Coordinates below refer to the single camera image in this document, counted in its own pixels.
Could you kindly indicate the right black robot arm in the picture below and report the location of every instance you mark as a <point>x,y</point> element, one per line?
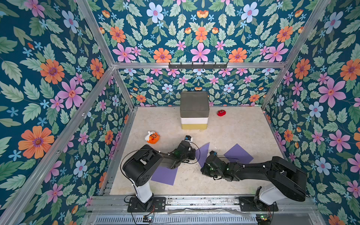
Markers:
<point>286,180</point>

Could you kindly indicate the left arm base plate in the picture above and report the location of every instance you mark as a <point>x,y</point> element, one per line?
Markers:
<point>155,204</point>

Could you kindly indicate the white ventilation grille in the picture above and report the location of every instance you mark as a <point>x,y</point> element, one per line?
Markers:
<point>189,219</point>

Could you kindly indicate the small red toy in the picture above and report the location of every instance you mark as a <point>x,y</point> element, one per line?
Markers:
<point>221,113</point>

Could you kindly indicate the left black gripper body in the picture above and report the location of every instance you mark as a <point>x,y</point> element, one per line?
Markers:
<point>187,156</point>

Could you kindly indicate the grey wall hook rail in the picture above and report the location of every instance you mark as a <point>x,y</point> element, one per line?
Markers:
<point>204,65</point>

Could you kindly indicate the purple paper square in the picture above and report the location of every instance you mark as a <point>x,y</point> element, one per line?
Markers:
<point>165,175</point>
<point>238,154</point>
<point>202,154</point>

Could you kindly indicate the grey white yellow stacked box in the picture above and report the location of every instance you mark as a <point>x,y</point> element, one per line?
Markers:
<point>194,110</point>

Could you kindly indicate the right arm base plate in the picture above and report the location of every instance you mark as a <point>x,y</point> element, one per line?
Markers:
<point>253,204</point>

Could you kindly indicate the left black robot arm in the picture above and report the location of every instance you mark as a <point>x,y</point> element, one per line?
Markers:
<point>140,167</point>

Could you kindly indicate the orange tiger plush toy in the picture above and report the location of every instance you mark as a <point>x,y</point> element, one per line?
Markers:
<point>152,137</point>

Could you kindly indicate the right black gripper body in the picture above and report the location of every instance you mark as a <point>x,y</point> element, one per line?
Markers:
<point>209,163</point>

